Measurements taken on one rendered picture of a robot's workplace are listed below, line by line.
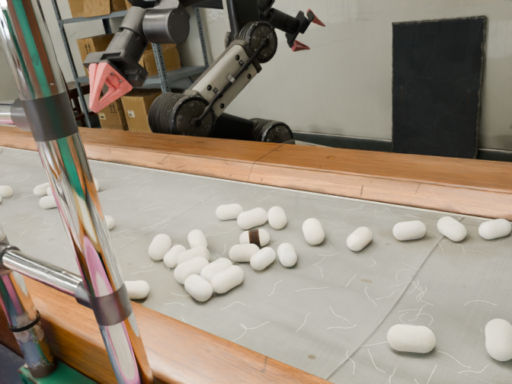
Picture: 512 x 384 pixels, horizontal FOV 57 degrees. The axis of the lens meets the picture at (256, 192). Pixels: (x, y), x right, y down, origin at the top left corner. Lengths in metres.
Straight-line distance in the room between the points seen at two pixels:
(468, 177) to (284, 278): 0.26
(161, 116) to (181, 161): 0.38
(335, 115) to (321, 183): 2.26
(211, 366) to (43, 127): 0.20
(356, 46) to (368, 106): 0.33
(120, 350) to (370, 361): 0.18
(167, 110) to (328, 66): 1.80
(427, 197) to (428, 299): 0.18
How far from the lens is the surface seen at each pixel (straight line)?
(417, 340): 0.38
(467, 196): 0.59
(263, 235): 0.52
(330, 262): 0.49
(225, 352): 0.37
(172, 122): 1.13
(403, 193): 0.60
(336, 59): 2.81
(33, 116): 0.27
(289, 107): 3.08
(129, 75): 0.87
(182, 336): 0.39
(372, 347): 0.39
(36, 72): 0.26
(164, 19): 0.85
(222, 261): 0.48
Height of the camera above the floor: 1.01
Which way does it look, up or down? 23 degrees down
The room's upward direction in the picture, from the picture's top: 9 degrees counter-clockwise
